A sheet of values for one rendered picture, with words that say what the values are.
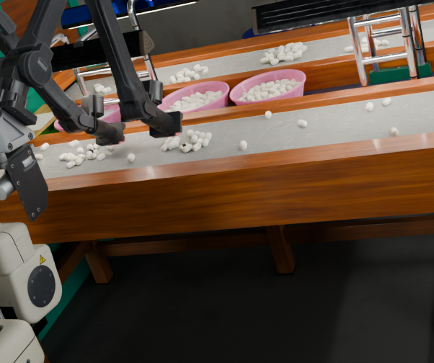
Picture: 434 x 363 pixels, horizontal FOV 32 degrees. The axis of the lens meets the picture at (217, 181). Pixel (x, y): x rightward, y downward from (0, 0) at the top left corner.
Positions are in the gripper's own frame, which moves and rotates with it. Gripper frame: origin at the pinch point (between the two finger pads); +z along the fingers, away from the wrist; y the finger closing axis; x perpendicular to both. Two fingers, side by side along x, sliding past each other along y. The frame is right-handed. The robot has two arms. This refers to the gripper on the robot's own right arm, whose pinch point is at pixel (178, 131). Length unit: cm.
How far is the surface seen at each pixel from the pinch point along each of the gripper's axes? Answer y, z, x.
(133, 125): 26.8, 19.5, -10.9
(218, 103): -1.2, 29.7, -17.8
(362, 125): -55, 7, 4
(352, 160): -56, -13, 19
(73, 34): 85, 68, -75
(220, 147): -11.7, 4.9, 5.3
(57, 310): 87, 65, 48
